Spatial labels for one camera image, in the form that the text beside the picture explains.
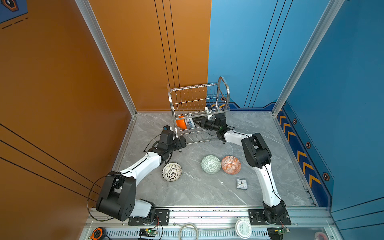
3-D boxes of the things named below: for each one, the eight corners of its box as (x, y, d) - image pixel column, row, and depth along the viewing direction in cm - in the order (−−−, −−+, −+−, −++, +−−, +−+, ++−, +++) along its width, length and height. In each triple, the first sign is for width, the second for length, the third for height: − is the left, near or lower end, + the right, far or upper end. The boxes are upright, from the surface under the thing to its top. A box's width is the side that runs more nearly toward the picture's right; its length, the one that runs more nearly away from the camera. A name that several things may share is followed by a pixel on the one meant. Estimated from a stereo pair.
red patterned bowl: (222, 174, 89) (223, 171, 86) (220, 159, 96) (221, 155, 92) (240, 174, 89) (242, 171, 86) (237, 159, 96) (239, 155, 92)
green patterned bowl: (208, 177, 88) (208, 174, 84) (199, 164, 94) (199, 160, 90) (222, 168, 92) (223, 165, 88) (213, 155, 97) (213, 152, 93)
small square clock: (236, 189, 84) (237, 188, 82) (234, 179, 87) (235, 177, 86) (247, 189, 84) (248, 188, 82) (245, 179, 87) (246, 177, 86)
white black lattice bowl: (162, 181, 87) (161, 178, 83) (165, 165, 93) (163, 162, 90) (181, 181, 87) (180, 178, 83) (182, 165, 93) (181, 162, 90)
